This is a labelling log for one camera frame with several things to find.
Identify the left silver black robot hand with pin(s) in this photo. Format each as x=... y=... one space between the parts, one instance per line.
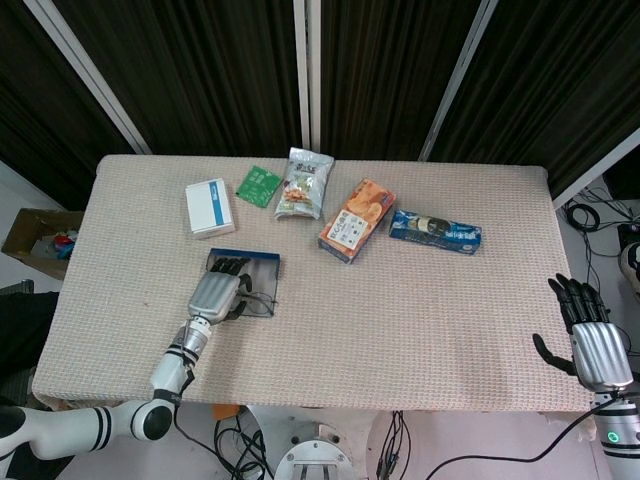
x=215 y=295

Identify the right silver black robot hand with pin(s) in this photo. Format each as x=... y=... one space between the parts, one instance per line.
x=600 y=355

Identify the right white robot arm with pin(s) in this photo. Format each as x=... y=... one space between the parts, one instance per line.
x=617 y=435

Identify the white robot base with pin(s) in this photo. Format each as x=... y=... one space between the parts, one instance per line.
x=312 y=457

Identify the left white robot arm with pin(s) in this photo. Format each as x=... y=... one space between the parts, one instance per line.
x=170 y=370

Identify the white box with blue stripe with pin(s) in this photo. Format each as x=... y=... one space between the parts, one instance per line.
x=210 y=207

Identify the orange and blue biscuit box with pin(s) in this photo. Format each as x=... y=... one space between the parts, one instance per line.
x=355 y=222

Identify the brown cardboard box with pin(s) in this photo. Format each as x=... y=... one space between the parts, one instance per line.
x=25 y=240

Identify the thin-framed eyeglasses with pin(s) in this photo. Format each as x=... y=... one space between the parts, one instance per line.
x=265 y=299

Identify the white and black sneaker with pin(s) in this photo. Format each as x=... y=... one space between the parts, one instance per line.
x=631 y=265

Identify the orange item under table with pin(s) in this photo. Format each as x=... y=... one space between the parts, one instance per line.
x=225 y=410

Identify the green flat packet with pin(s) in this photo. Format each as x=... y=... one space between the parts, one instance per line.
x=257 y=186

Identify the silver snack bag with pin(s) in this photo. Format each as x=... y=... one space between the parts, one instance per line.
x=302 y=185

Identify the red and blue plastic item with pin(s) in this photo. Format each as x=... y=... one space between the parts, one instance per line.
x=62 y=246

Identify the pink waffle tablecloth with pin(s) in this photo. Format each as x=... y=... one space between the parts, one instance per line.
x=375 y=325

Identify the blue cookie package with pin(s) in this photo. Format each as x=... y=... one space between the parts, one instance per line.
x=435 y=232

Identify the dark brown curtain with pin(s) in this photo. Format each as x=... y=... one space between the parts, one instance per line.
x=40 y=100
x=380 y=75
x=560 y=75
x=200 y=75

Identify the white metal frame beam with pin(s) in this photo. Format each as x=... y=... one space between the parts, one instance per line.
x=600 y=170

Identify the white metal frame post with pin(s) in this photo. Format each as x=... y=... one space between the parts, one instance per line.
x=85 y=70
x=301 y=75
x=465 y=80
x=315 y=75

